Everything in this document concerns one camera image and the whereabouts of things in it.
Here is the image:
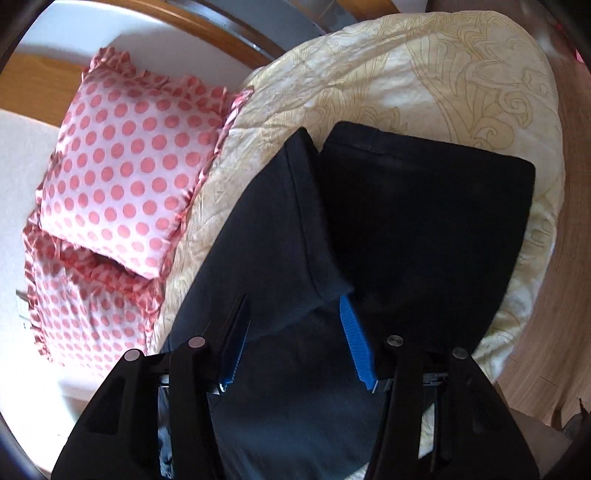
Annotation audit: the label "dark navy pants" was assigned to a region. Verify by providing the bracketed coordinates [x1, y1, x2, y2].
[164, 122, 536, 479]

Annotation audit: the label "pink polka dot pillow left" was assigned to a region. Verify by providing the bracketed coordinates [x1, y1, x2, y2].
[22, 211, 164, 375]

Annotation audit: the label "pink polka dot pillow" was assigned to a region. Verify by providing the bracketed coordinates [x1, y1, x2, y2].
[22, 211, 164, 375]
[40, 47, 252, 280]

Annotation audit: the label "pink polka dot pillow right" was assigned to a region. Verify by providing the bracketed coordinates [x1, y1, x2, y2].
[40, 47, 252, 280]

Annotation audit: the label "cream patterned bedspread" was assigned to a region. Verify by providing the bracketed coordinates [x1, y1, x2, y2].
[152, 11, 565, 380]

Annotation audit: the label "wooden headboard frame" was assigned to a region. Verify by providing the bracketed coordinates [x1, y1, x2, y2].
[1, 1, 398, 127]

